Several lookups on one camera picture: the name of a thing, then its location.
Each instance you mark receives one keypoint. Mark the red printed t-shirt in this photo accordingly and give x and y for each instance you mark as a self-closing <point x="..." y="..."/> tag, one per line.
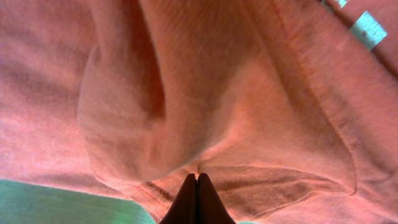
<point x="289" y="106"/>

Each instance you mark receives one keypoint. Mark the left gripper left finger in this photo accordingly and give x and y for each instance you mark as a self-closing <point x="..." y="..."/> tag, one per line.
<point x="184" y="207"/>

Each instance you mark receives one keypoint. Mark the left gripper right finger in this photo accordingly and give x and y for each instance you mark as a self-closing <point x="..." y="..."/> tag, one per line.
<point x="210" y="207"/>

